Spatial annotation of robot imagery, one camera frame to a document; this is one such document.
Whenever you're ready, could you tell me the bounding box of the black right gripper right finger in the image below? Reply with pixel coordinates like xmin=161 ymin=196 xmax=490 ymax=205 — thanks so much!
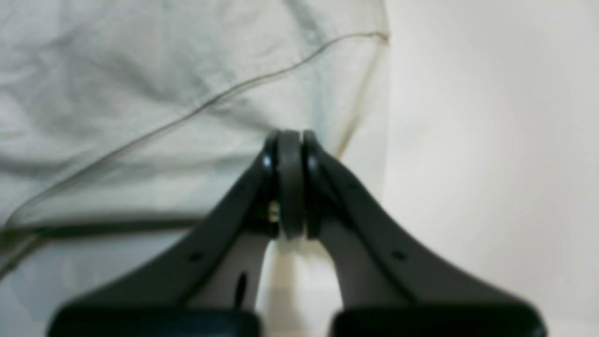
xmin=302 ymin=132 xmax=548 ymax=337

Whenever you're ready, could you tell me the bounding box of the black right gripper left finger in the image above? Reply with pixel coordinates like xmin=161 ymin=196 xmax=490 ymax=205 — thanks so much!
xmin=47 ymin=130 xmax=304 ymax=337

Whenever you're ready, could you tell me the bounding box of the beige t-shirt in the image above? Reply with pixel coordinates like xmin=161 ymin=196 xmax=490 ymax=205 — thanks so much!
xmin=1 ymin=0 xmax=391 ymax=337

